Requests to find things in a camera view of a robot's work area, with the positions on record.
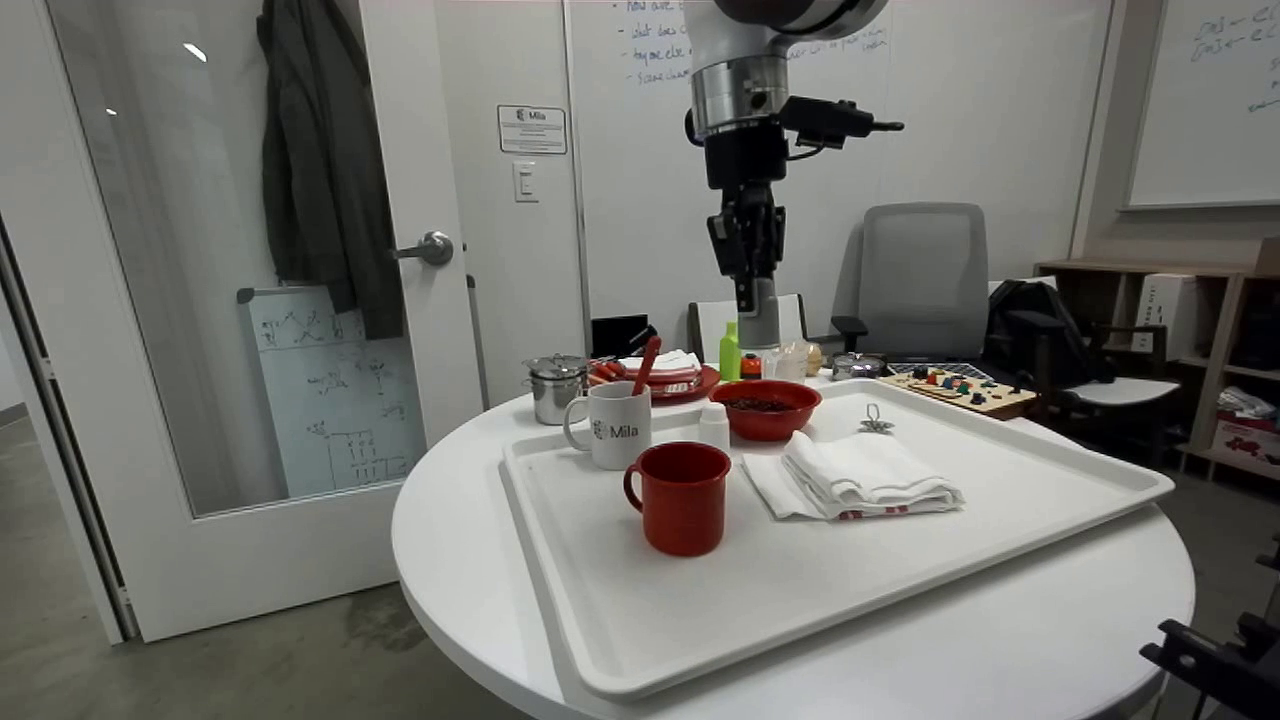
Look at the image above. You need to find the black stand mount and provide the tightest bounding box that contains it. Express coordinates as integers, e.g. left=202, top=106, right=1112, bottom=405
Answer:
left=1141, top=533, right=1280, bottom=720

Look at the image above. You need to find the white plastic tray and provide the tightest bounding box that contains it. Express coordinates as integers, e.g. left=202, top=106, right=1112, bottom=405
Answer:
left=496, top=375, right=1180, bottom=705

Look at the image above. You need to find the black chair with white seat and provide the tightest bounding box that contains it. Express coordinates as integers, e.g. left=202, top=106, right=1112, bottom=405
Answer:
left=1053, top=320, right=1186, bottom=452

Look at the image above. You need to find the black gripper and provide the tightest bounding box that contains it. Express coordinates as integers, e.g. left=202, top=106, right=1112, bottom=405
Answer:
left=699, top=121, right=793, bottom=320

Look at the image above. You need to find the white door with glass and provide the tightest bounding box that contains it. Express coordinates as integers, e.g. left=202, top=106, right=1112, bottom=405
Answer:
left=0, top=0, right=493, bottom=647

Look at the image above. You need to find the red enamel cup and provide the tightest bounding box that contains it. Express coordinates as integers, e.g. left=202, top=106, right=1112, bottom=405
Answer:
left=618, top=441, right=735, bottom=558

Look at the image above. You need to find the clear plastic container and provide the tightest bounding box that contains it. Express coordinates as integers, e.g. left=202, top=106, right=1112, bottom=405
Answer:
left=760, top=338, right=832, bottom=383

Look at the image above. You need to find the white mug with logo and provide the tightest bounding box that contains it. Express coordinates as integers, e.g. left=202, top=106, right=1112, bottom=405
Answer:
left=559, top=378, right=656, bottom=472

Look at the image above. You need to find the black box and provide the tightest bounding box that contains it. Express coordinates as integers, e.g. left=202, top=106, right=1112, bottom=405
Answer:
left=589, top=310, right=660, bottom=360

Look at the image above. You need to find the red spoon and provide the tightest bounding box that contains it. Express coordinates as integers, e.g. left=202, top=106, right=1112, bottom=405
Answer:
left=626, top=333, right=665, bottom=401

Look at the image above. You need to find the grey office chair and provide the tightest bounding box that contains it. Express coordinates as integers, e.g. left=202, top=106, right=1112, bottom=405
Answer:
left=829, top=199, right=993, bottom=375

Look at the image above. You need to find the green squeeze bottle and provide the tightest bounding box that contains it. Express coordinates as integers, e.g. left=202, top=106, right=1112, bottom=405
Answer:
left=715, top=320, right=746, bottom=388

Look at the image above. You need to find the silver door handle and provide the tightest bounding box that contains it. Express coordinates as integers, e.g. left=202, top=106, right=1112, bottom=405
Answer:
left=392, top=229, right=458, bottom=272

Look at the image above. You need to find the wooden board with coloured pieces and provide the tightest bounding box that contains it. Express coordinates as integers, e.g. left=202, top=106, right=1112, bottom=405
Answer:
left=889, top=363, right=1038, bottom=417

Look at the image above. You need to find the metal cup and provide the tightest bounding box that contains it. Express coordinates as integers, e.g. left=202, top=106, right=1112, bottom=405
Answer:
left=522, top=351, right=596, bottom=427

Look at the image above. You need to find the white wall sign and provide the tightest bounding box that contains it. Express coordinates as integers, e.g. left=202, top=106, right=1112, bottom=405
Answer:
left=493, top=101, right=572, bottom=159

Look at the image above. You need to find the red plate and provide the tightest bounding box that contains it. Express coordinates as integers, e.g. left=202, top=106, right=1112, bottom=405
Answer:
left=589, top=356, right=722, bottom=409

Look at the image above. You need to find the dark hanging jacket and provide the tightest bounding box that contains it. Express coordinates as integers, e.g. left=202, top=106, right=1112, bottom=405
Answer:
left=251, top=0, right=409, bottom=344

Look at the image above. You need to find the framed wall whiteboard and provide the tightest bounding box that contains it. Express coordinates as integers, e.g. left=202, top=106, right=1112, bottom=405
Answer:
left=1124, top=0, right=1280, bottom=212

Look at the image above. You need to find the folded white towel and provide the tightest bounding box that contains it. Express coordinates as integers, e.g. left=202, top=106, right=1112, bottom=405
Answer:
left=740, top=427, right=964, bottom=522

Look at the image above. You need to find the small leaning whiteboard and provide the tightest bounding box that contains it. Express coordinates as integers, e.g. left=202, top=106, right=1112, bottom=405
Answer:
left=237, top=285, right=431, bottom=503

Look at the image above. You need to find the black bag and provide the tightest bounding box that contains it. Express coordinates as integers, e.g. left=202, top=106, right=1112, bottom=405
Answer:
left=978, top=274, right=1112, bottom=405

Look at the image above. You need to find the white light switch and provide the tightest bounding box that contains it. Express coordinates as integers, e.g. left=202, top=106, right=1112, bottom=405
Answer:
left=508, top=156, right=543, bottom=208

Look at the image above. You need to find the red bowl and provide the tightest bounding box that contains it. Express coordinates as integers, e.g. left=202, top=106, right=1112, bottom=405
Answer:
left=708, top=375, right=823, bottom=448

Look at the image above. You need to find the wooden shelf unit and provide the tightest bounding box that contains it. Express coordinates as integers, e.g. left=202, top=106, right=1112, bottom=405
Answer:
left=1034, top=254, right=1280, bottom=482

